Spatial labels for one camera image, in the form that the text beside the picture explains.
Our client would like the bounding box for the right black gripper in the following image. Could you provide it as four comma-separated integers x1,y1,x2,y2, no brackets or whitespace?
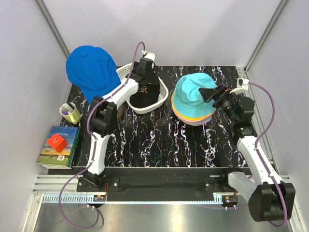
198,84,238,123

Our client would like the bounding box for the black embroidered baseball cap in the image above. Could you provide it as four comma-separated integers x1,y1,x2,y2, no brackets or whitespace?
129,84,160,108

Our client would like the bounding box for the teal hat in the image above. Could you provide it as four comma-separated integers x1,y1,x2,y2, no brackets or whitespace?
171,72,216,117

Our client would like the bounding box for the orange bucket hat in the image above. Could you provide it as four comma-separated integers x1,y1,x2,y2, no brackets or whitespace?
172,108,213,121

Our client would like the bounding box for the pink bucket hat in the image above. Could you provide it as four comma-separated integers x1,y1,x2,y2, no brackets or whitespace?
178,115,212,125

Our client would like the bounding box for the blue hat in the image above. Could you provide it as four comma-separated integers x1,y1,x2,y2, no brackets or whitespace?
66,45,121,103

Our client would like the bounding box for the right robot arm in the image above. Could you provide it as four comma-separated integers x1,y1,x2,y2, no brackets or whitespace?
199,85,295,227

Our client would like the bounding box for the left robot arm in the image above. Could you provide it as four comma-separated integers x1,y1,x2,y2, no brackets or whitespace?
86,52,161,191

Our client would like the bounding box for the white plastic basket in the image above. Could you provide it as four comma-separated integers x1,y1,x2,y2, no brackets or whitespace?
116,63,169,115

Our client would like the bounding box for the cream mannequin head stand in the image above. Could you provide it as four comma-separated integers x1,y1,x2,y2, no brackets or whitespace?
116,106,124,123

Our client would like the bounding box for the black marble table mat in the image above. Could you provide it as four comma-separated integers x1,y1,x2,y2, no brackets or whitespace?
68,66,248,168

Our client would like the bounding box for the yellow tape cup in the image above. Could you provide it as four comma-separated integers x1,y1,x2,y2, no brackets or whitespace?
59,102,81,125

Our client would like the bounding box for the red cube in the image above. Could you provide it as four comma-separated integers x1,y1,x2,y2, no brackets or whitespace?
47,133,68,153

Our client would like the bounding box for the landscape cover book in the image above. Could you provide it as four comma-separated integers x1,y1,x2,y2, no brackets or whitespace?
37,126,79,169

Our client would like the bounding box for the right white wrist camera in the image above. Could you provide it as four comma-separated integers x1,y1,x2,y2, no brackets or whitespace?
230,78,249,95

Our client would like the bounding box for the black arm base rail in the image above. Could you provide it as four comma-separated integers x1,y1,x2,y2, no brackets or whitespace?
77,167,235,204

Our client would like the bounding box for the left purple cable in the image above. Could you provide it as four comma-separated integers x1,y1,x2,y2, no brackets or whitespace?
57,42,147,229

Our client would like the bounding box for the purple cable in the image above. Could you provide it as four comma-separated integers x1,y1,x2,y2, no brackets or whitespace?
57,42,147,229
248,82,289,228

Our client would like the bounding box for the left aluminium frame post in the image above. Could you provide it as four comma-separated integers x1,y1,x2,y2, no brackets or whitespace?
35,0,70,58

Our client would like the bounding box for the aluminium frame post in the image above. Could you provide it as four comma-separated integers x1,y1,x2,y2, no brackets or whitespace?
244,0,290,72
35,0,70,58

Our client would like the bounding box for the right aluminium frame post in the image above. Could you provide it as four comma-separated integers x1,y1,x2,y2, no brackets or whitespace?
244,0,290,72

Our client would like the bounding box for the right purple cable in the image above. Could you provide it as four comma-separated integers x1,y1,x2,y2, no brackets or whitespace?
248,82,289,228

